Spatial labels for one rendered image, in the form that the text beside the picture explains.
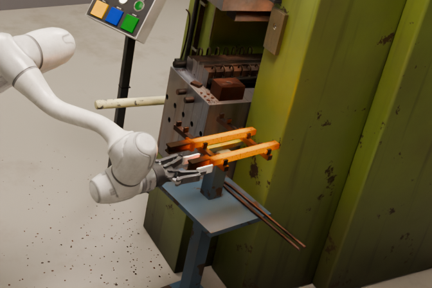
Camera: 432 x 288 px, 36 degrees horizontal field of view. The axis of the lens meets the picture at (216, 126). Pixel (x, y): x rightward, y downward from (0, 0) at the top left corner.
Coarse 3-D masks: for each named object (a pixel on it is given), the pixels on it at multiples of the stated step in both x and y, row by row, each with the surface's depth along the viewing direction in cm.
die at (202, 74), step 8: (192, 56) 302; (200, 56) 304; (208, 56) 306; (216, 56) 308; (224, 56) 310; (232, 56) 312; (240, 56) 314; (248, 56) 313; (256, 56) 315; (192, 64) 299; (216, 64) 294; (224, 64) 296; (232, 64) 297; (192, 72) 299; (200, 72) 293; (208, 72) 287; (248, 72) 297; (256, 72) 300; (200, 80) 294
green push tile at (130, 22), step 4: (128, 16) 316; (132, 16) 315; (124, 20) 317; (128, 20) 316; (132, 20) 315; (136, 20) 314; (124, 24) 316; (128, 24) 315; (132, 24) 314; (136, 24) 314; (124, 28) 316; (128, 28) 315; (132, 28) 314; (132, 32) 314
